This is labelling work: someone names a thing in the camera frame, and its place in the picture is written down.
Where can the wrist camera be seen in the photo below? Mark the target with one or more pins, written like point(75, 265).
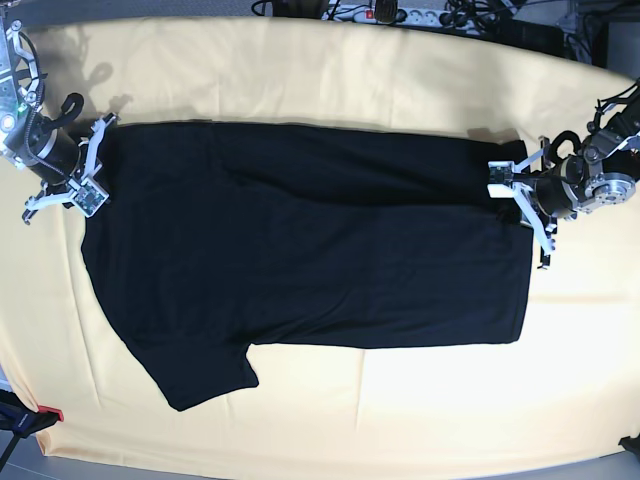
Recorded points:
point(89, 197)
point(501, 179)

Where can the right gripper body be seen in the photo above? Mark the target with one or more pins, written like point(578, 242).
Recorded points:
point(55, 155)

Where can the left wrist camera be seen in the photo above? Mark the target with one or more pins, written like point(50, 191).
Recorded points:
point(501, 179)

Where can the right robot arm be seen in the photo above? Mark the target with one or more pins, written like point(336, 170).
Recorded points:
point(22, 103)

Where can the white power strip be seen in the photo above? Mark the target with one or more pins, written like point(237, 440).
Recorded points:
point(420, 18)

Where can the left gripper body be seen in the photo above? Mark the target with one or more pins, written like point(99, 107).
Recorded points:
point(554, 191)

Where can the yellow table cloth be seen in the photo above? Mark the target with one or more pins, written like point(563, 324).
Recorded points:
point(567, 391)

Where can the black clamp corner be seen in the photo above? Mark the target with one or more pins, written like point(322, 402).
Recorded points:
point(631, 445)

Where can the black red clamp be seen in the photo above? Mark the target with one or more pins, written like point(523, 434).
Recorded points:
point(17, 418)

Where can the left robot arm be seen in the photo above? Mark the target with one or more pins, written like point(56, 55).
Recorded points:
point(609, 152)

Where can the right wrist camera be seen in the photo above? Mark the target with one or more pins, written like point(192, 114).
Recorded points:
point(89, 197)

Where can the black T-shirt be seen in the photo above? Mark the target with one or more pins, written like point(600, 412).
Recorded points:
point(221, 236)

